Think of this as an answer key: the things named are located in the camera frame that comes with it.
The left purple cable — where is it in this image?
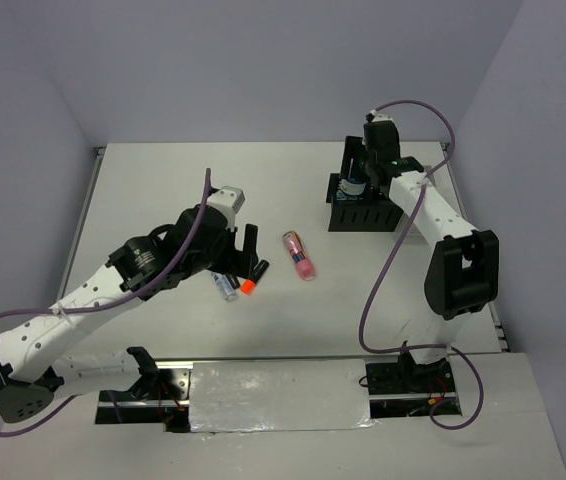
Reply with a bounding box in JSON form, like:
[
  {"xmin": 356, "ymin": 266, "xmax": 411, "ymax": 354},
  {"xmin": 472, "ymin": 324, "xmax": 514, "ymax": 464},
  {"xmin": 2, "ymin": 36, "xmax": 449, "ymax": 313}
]
[{"xmin": 0, "ymin": 168, "xmax": 214, "ymax": 439}]

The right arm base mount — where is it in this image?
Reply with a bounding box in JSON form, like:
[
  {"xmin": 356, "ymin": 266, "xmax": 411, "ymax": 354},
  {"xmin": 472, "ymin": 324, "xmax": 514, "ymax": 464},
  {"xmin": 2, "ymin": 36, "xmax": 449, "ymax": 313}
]
[{"xmin": 358, "ymin": 354, "xmax": 461, "ymax": 419}]

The pink capped highlighter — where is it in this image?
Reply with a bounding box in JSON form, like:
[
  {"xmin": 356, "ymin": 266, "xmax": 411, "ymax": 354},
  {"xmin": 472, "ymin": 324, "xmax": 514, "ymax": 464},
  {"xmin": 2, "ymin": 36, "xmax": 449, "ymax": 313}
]
[{"xmin": 225, "ymin": 273, "xmax": 241, "ymax": 290}]

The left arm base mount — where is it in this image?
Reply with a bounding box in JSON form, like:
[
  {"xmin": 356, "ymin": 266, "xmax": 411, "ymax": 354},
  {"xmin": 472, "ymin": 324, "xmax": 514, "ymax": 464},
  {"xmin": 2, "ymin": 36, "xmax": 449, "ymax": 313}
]
[{"xmin": 94, "ymin": 360, "xmax": 193, "ymax": 433}]

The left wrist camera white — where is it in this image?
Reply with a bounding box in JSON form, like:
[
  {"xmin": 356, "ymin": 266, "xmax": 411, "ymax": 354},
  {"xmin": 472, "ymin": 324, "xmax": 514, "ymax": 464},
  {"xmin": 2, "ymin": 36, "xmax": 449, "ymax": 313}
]
[{"xmin": 207, "ymin": 186, "xmax": 245, "ymax": 224}]

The black slotted organizer box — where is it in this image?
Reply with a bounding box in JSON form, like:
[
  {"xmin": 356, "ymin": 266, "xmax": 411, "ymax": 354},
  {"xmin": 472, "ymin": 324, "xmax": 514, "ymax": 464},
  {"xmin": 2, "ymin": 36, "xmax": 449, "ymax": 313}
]
[{"xmin": 326, "ymin": 173, "xmax": 404, "ymax": 232}]

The white slotted organizer box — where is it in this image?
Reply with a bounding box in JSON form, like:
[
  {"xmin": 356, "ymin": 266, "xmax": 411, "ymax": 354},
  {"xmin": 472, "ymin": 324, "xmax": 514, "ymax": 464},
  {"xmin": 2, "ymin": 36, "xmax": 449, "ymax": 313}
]
[{"xmin": 397, "ymin": 217, "xmax": 439, "ymax": 247}]

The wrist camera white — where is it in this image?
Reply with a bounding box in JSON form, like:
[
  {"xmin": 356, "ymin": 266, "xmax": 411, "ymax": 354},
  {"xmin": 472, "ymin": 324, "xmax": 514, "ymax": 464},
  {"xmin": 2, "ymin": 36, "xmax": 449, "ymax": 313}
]
[
  {"xmin": 207, "ymin": 186, "xmax": 245, "ymax": 224},
  {"xmin": 365, "ymin": 110, "xmax": 393, "ymax": 123}
]

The clear blue capped pen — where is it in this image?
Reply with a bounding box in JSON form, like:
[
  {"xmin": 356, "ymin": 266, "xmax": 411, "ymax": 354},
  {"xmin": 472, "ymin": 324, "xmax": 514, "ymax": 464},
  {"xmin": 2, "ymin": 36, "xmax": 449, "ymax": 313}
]
[{"xmin": 210, "ymin": 272, "xmax": 238, "ymax": 302}]

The pink glue stick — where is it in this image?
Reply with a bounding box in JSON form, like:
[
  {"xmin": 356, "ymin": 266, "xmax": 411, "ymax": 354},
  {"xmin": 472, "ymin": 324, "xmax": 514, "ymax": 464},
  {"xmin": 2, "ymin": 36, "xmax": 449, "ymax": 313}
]
[{"xmin": 282, "ymin": 231, "xmax": 316, "ymax": 281}]

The orange capped highlighter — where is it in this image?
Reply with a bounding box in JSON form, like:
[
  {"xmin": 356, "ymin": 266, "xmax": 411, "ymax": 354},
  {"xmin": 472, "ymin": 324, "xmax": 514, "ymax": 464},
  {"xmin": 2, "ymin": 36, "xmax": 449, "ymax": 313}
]
[{"xmin": 240, "ymin": 260, "xmax": 270, "ymax": 295}]

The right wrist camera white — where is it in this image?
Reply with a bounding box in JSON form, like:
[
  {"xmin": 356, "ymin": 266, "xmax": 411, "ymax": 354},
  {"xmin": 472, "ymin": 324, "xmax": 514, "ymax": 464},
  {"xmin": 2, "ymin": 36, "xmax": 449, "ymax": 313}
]
[{"xmin": 365, "ymin": 110, "xmax": 393, "ymax": 123}]

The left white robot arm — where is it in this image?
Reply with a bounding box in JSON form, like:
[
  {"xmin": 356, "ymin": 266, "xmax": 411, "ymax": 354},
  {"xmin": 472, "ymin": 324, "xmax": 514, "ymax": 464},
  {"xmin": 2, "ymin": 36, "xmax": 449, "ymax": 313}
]
[{"xmin": 0, "ymin": 205, "xmax": 258, "ymax": 424}]

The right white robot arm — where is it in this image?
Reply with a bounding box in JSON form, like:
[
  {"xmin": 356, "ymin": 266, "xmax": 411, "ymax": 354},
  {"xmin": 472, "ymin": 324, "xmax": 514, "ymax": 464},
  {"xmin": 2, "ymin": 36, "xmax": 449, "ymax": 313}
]
[{"xmin": 332, "ymin": 112, "xmax": 499, "ymax": 391}]

